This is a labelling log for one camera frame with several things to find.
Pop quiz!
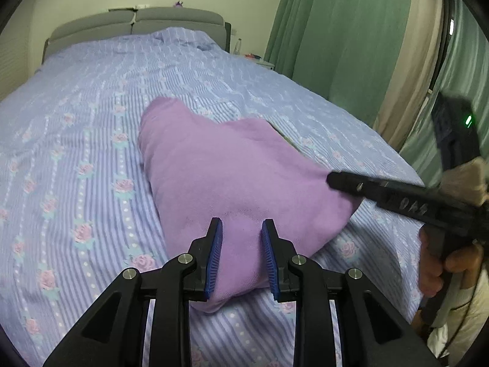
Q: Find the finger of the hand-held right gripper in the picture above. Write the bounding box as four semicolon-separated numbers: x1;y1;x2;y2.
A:
326;171;452;227

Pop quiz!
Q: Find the green curtain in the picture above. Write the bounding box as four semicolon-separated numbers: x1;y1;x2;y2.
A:
400;0;489;185
263;0;416;124

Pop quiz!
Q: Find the person's right hand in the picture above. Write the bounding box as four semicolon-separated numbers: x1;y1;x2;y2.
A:
418;227;487;299

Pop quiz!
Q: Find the white louvered wardrobe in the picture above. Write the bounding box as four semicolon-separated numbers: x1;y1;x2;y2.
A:
0;0;39;101

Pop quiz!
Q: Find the person's right forearm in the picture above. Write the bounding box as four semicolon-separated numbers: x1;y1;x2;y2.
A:
414;275;489;367

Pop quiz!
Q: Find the black cable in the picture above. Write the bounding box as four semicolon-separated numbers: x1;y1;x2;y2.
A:
445;281;483;354

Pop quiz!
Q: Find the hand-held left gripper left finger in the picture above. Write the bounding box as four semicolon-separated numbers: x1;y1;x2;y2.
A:
42;217;224;367

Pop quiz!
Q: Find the purple sweatshirt with green print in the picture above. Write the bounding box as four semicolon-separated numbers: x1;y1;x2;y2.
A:
138;96;363;314

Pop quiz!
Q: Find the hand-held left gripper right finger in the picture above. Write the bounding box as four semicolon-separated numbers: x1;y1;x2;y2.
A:
262;218;444;367

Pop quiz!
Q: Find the white nightstand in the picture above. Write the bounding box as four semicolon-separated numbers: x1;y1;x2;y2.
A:
234;51;276;70

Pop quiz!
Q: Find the blue striped floral bedsheet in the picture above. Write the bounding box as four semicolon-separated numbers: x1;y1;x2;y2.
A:
0;27;427;367

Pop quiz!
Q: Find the grey upholstered headboard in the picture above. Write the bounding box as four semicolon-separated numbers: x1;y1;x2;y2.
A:
45;6;232;60

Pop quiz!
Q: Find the beige curtain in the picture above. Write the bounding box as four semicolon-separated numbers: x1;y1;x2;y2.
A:
372;0;446;150

